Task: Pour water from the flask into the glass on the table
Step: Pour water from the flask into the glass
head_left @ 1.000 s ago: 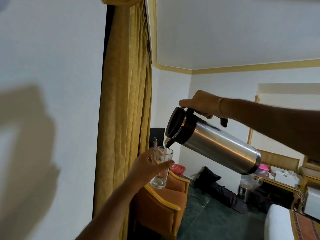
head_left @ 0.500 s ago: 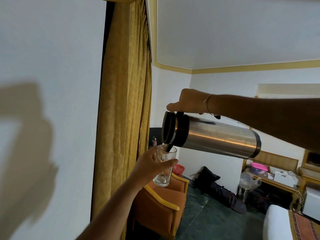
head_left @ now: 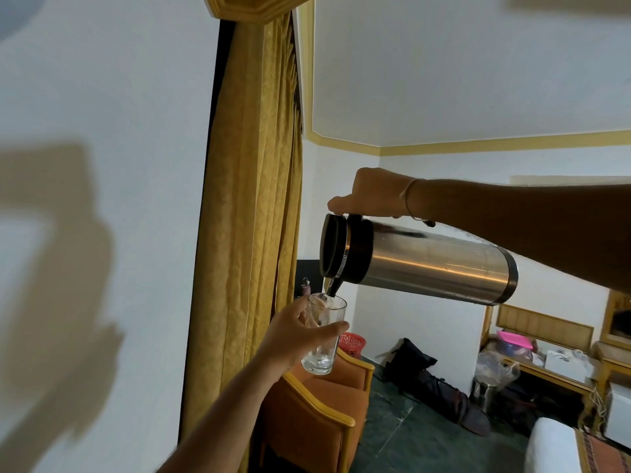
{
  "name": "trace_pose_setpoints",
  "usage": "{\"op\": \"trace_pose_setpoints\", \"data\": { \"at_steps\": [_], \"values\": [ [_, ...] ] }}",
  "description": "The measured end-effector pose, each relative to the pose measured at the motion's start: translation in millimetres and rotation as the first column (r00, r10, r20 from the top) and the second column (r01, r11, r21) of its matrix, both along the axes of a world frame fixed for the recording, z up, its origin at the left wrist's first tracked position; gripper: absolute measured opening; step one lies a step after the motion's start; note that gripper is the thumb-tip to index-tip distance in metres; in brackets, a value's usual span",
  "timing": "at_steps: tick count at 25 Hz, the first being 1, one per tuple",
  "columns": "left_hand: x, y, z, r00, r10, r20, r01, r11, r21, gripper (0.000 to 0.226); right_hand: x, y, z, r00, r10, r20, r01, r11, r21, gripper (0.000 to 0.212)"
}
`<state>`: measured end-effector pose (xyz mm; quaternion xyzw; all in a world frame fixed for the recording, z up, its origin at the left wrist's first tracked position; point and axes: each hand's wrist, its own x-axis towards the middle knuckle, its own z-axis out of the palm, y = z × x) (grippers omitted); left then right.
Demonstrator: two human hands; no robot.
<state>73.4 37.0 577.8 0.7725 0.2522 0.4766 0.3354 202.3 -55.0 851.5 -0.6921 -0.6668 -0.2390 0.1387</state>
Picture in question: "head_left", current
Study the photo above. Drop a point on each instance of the person's right hand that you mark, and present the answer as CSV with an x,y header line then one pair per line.
x,y
372,192

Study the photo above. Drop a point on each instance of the person's left hand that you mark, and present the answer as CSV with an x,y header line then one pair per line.
x,y
283,334

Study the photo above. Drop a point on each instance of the person's right fingers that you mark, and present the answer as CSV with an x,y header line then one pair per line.
x,y
342,202

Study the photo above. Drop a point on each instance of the person's left thumb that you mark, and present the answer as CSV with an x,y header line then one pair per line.
x,y
325,331

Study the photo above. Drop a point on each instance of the clear drinking glass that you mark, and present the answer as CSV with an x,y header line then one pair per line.
x,y
324,334

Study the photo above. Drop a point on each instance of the steel thermos flask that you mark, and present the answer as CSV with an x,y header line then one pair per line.
x,y
419,258

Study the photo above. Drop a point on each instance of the person's right forearm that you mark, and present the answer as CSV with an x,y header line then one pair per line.
x,y
522,226

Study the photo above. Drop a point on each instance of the person's left forearm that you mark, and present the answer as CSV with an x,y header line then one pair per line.
x,y
222,418

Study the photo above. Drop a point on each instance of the red plastic basket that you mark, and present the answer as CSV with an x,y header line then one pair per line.
x,y
352,343

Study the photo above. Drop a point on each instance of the thin wrist bangle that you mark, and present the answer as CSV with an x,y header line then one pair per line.
x,y
407,199

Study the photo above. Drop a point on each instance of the orange upholstered wooden armchair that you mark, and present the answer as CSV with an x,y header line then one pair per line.
x,y
320,408

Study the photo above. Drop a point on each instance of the golden yellow curtain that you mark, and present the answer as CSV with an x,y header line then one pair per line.
x,y
246,226

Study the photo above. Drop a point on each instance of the black bag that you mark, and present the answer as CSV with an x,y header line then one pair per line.
x,y
429,384

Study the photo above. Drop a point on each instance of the small steel dustbin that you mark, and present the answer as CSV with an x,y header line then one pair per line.
x,y
483,395

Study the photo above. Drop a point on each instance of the clear plastic bag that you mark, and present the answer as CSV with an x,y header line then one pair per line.
x,y
495,367

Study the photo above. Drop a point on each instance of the pink lidded plastic container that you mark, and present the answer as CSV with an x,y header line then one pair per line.
x,y
512,342

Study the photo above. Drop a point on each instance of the wooden luggage bench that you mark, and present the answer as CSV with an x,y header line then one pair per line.
x,y
537,349

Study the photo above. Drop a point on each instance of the wooden curtain pelmet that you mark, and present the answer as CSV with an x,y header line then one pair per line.
x,y
246,4

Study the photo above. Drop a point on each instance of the white box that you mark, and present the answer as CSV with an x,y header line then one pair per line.
x,y
567,364

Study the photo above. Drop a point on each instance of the white bed mattress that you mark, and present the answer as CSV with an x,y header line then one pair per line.
x,y
549,445

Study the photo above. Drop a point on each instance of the wooden dressing table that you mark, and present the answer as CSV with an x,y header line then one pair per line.
x,y
611,369

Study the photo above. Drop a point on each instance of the wooden framed mirror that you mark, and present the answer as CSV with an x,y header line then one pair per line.
x,y
617,317

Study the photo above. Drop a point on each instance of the patterned red bed runner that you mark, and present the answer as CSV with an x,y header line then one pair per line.
x,y
604,453

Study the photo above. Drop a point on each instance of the white mini fridge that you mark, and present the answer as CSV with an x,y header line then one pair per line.
x,y
618,413

